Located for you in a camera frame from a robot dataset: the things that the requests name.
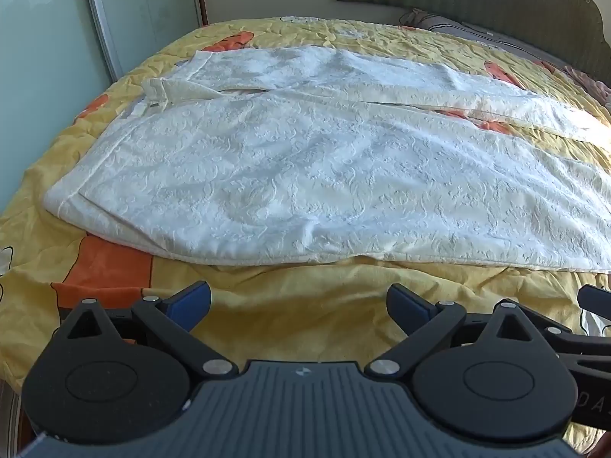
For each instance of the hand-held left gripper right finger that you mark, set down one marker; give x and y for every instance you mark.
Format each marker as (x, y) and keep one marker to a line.
(405, 304)

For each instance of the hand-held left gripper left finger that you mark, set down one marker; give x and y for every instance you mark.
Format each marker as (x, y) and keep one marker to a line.
(188, 303)

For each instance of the grey pillow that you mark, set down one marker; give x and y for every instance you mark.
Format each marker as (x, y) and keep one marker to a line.
(482, 33)

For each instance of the white textured pants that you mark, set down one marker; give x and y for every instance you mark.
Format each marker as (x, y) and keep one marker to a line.
(305, 162)

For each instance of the yellow printed blanket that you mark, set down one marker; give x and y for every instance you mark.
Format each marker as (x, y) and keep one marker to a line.
(305, 296)

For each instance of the pink cloth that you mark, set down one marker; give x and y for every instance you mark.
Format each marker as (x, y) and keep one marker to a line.
(589, 81)

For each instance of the frosted glass wardrobe door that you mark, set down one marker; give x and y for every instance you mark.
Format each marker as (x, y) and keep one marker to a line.
(47, 24)

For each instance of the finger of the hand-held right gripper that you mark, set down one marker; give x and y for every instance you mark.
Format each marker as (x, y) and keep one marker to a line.
(582, 343)
(594, 296)

